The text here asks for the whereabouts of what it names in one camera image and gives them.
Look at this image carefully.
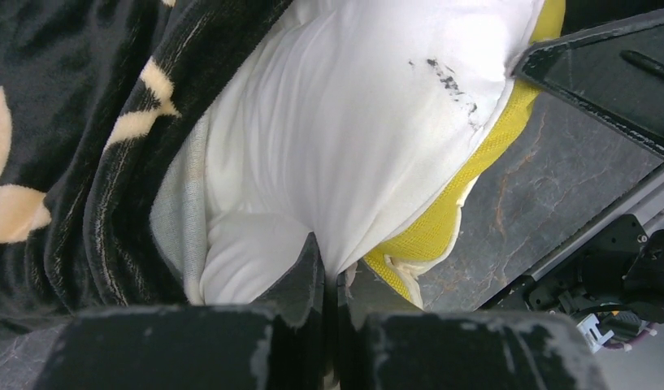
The white pillow with yellow edge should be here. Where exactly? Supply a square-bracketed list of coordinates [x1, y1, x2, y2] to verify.
[150, 1, 566, 306]

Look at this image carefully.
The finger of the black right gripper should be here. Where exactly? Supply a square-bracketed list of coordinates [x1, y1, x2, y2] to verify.
[512, 5, 664, 161]

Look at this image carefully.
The black pillowcase with yellow flowers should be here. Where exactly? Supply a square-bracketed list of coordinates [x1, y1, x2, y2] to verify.
[0, 1, 288, 340]

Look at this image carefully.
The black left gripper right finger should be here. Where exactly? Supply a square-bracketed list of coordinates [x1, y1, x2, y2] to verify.
[336, 262, 607, 389]

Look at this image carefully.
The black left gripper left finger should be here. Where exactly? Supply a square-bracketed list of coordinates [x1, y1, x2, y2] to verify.
[34, 236, 324, 389]

